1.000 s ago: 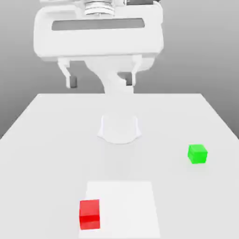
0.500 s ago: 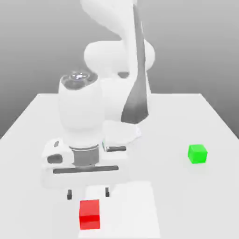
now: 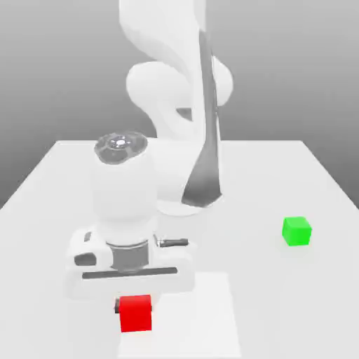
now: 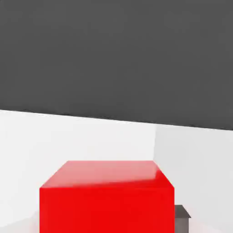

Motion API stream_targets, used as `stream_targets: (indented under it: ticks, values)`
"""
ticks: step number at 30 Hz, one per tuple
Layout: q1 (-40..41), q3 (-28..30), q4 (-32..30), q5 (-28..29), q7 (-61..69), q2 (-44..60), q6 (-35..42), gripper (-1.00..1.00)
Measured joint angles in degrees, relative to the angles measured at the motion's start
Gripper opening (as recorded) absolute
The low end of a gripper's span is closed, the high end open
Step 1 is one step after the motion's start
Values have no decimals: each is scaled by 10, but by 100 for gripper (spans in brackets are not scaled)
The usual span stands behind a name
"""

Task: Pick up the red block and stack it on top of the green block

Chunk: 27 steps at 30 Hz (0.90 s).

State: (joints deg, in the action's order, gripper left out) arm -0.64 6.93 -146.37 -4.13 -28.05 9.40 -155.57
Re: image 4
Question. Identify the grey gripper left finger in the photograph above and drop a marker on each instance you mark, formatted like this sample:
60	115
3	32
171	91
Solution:
35	226

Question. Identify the small red cube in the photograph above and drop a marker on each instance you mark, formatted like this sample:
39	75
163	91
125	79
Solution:
107	207

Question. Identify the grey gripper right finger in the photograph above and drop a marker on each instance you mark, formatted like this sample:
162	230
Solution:
181	221

